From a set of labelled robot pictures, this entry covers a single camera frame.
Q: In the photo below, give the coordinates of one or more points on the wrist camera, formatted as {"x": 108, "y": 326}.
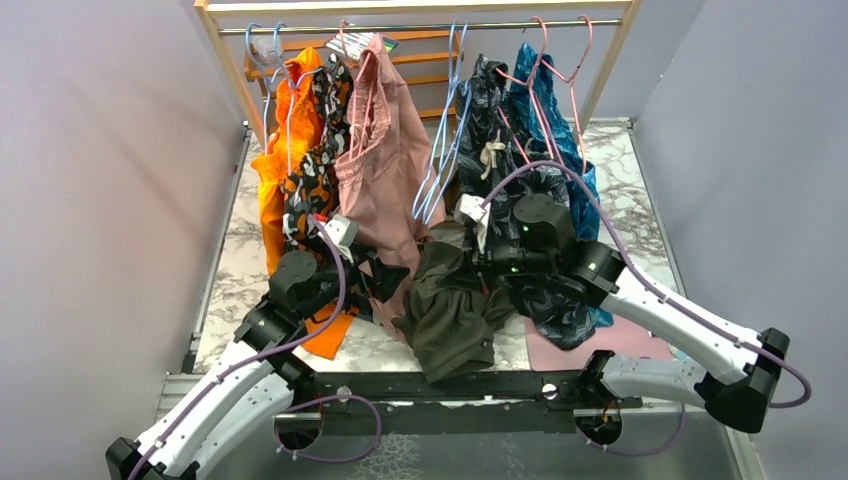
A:
{"x": 471, "y": 212}
{"x": 341, "y": 232}

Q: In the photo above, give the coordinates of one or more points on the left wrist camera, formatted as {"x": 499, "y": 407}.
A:
{"x": 341, "y": 232}

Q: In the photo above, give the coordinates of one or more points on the olive green shorts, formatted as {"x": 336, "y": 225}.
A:
{"x": 451, "y": 316}

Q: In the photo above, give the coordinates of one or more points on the orange black camo shorts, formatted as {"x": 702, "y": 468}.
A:
{"x": 312, "y": 186}

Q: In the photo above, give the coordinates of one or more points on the wooden ladder shelf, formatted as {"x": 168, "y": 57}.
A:
{"x": 423, "y": 58}

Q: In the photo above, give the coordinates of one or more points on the colourful marker box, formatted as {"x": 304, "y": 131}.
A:
{"x": 344, "y": 43}

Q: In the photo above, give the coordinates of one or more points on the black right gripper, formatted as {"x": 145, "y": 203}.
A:
{"x": 482, "y": 259}

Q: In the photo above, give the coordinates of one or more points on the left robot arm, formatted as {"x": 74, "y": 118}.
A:
{"x": 259, "y": 374}

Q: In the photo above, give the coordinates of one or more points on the pink hanger on pink shorts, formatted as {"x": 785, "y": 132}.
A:
{"x": 360, "y": 106}

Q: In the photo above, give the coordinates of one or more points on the blue wire hanger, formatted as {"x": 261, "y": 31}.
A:
{"x": 428, "y": 194}

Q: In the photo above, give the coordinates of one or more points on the blue hanger on orange shorts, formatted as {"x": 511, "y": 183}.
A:
{"x": 287, "y": 116}

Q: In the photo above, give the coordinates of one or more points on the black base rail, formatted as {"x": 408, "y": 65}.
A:
{"x": 404, "y": 403}

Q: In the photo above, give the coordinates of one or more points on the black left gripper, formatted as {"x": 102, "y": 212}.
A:
{"x": 384, "y": 279}

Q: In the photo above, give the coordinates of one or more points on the black shark print shorts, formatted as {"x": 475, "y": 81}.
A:
{"x": 491, "y": 147}

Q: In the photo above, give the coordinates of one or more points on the metal hanging rod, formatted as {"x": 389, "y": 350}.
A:
{"x": 312, "y": 30}

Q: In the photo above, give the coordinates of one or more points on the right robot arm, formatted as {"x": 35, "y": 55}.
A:
{"x": 731, "y": 371}

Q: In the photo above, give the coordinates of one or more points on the dusty pink shorts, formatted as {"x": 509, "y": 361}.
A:
{"x": 377, "y": 190}

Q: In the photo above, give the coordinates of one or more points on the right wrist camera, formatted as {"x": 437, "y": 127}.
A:
{"x": 471, "y": 212}

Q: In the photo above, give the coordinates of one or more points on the blue shark print shorts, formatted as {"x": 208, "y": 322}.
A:
{"x": 578, "y": 320}

